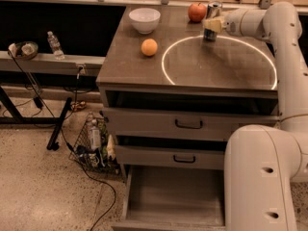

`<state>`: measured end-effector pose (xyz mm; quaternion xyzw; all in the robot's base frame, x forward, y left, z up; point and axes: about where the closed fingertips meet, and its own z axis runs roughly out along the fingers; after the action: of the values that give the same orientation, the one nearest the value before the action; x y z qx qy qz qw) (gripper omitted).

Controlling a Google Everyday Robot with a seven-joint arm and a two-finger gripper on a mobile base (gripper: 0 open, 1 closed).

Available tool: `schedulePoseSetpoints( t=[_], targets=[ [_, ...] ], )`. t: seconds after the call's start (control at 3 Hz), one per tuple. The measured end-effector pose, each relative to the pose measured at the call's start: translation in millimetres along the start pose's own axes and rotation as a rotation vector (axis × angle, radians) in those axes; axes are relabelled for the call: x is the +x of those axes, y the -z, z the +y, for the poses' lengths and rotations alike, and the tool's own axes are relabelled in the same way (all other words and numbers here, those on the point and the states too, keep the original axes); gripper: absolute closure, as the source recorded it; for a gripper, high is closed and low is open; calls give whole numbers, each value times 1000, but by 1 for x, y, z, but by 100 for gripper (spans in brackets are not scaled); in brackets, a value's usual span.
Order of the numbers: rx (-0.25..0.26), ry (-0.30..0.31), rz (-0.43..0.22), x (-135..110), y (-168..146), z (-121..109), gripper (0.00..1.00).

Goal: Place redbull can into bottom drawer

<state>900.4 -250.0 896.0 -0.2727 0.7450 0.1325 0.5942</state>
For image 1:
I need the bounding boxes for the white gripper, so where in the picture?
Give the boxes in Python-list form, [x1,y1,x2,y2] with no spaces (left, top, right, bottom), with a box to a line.
[203,9,256,38]

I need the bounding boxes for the redbull can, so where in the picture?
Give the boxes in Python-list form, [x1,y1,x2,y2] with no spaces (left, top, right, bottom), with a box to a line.
[203,1,222,41]

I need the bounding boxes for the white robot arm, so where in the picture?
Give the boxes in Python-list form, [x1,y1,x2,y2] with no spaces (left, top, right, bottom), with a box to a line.
[203,2,308,231]

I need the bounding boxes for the grey drawer cabinet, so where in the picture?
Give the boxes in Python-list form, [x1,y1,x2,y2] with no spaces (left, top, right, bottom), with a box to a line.
[95,5,281,178]

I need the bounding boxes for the top drawer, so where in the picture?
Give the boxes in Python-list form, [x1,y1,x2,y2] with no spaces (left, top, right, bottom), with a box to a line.
[102,108,278,141]

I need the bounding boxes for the middle drawer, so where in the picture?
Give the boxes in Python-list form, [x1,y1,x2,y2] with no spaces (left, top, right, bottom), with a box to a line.
[115,145,224,170]

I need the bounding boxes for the open bottom drawer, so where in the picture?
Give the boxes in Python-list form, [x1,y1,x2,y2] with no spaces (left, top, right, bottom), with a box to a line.
[112,166,224,231]

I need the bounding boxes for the red apple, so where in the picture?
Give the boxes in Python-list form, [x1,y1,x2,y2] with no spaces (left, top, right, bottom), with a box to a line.
[188,3,207,23]

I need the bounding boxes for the orange fruit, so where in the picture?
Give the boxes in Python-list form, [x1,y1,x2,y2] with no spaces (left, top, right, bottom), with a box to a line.
[141,38,158,57]

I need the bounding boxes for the white bowl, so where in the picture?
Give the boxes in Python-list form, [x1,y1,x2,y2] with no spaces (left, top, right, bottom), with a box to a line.
[129,8,161,34]

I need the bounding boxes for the grey side shelf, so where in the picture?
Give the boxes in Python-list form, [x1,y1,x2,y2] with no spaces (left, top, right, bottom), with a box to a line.
[0,51,105,77]

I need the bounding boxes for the clear water bottle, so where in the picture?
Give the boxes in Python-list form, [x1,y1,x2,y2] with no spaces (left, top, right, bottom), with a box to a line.
[47,31,64,61]

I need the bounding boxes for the small bowl with items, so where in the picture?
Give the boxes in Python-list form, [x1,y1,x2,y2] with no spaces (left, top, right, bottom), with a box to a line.
[8,41,39,60]

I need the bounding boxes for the black table leg left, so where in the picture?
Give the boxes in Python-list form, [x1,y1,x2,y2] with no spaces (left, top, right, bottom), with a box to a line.
[47,97,72,150]

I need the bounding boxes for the wire basket with bottles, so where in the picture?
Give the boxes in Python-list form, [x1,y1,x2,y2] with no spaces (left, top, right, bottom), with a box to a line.
[71,113,120,175]

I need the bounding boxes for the black floor cable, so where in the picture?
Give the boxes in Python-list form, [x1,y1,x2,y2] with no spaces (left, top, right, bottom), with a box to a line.
[7,50,117,231]

